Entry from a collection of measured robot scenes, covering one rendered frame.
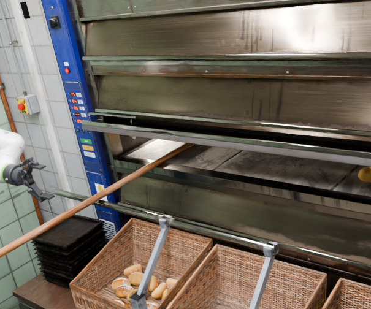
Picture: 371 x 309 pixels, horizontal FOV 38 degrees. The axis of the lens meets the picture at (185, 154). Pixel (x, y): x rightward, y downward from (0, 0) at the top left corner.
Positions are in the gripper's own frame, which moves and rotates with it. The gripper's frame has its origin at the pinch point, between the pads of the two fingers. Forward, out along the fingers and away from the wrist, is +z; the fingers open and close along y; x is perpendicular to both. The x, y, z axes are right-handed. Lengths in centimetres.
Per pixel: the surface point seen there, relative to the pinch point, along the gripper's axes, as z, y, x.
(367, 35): 115, -44, -55
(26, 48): -73, -44, -53
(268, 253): 94, 19, -17
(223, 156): 31, 16, -76
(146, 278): 47, 34, -3
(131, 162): -11, 16, -55
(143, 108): 8, -14, -53
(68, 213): 7.4, 14.0, -1.8
